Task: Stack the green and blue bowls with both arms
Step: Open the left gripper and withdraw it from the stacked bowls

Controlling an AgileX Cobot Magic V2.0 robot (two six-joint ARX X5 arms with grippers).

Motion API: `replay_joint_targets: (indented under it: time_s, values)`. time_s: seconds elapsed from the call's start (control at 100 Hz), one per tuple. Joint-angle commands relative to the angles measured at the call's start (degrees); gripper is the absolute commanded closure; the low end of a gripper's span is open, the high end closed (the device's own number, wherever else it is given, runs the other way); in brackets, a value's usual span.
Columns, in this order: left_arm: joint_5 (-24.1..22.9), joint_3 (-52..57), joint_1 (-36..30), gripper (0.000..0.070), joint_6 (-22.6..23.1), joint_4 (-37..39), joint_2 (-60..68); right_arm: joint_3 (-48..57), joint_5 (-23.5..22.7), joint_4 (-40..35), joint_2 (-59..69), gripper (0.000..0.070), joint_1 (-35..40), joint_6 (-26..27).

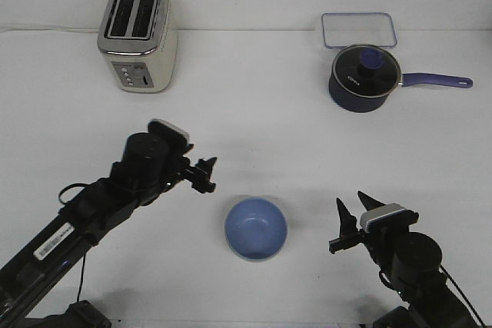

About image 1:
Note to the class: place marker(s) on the glass pot lid blue knob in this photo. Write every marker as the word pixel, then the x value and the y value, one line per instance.
pixel 366 71

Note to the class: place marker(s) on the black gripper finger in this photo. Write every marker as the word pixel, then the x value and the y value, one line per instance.
pixel 205 168
pixel 347 220
pixel 370 204
pixel 203 184

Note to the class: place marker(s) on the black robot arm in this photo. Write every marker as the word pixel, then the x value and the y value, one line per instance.
pixel 429 306
pixel 79 226

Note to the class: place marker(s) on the dark blue saucepan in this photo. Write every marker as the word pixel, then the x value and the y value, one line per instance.
pixel 354 103

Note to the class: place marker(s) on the clear blue-rimmed container lid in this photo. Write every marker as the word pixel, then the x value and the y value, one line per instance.
pixel 342 29

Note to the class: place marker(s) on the blue bowl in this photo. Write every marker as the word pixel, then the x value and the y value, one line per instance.
pixel 255 228

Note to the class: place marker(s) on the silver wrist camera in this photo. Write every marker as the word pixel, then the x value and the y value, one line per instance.
pixel 370 218
pixel 169 130

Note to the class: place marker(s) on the silver two-slot toaster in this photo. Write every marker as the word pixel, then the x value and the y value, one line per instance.
pixel 139 41

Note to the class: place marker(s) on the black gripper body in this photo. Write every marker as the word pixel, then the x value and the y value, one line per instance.
pixel 405 257
pixel 151 165

